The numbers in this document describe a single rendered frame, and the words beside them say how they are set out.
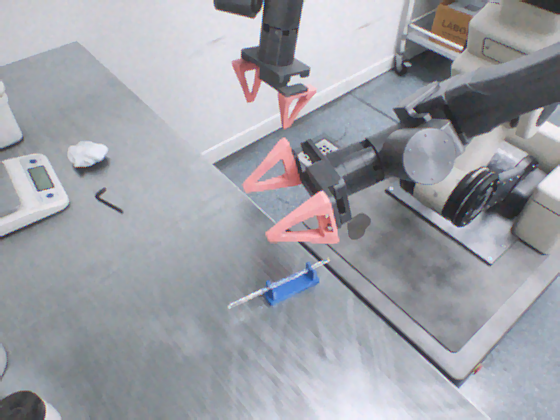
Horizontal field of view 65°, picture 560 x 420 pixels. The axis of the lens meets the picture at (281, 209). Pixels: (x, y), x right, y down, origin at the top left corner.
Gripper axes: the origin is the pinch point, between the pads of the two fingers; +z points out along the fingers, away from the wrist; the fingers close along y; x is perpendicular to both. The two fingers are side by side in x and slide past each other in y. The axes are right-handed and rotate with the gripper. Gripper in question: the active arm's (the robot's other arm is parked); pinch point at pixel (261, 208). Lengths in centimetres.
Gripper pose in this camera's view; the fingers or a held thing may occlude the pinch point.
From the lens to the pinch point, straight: 52.2
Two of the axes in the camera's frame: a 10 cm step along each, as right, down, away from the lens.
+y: 3.3, 6.0, -7.3
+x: 2.5, 6.9, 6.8
